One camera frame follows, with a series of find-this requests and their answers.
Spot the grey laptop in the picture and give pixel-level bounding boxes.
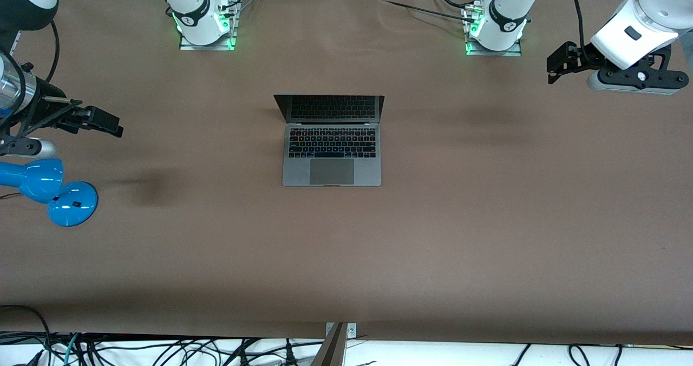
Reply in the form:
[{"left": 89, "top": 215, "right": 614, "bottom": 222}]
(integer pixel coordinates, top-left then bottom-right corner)
[{"left": 273, "top": 94, "right": 385, "bottom": 187}]

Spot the blue desk lamp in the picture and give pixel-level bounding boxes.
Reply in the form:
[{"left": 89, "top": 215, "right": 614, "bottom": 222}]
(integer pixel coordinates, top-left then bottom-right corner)
[{"left": 0, "top": 158, "right": 99, "bottom": 227}]

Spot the brown table cover sheet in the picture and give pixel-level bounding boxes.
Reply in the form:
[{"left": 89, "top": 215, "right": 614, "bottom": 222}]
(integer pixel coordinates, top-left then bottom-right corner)
[{"left": 0, "top": 0, "right": 693, "bottom": 346}]

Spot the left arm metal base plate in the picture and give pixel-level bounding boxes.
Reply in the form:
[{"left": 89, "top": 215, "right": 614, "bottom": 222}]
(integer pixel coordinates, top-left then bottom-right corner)
[{"left": 463, "top": 3, "right": 524, "bottom": 57}]

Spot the short black table cable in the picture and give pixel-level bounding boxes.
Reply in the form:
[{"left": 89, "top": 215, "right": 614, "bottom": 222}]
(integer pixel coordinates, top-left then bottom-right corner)
[{"left": 429, "top": 0, "right": 477, "bottom": 11}]

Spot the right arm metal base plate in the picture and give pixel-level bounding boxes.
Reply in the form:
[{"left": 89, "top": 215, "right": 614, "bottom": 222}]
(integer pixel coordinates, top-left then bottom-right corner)
[{"left": 178, "top": 0, "right": 241, "bottom": 51}]

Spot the long black table cable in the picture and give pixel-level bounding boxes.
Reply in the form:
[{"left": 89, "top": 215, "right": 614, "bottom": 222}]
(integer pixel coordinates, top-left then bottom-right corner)
[{"left": 379, "top": 0, "right": 477, "bottom": 23}]

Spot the black looped cable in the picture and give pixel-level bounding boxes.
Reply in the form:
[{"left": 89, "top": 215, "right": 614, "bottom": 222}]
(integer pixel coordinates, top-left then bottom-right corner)
[{"left": 0, "top": 304, "right": 53, "bottom": 366}]

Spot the teal cable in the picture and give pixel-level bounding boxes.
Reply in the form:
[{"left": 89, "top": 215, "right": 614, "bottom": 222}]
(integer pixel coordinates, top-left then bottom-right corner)
[{"left": 63, "top": 332, "right": 82, "bottom": 366}]

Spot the metal bracket with dark post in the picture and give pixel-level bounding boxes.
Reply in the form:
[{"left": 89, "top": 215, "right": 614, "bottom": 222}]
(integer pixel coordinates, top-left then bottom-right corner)
[{"left": 311, "top": 322, "right": 357, "bottom": 366}]

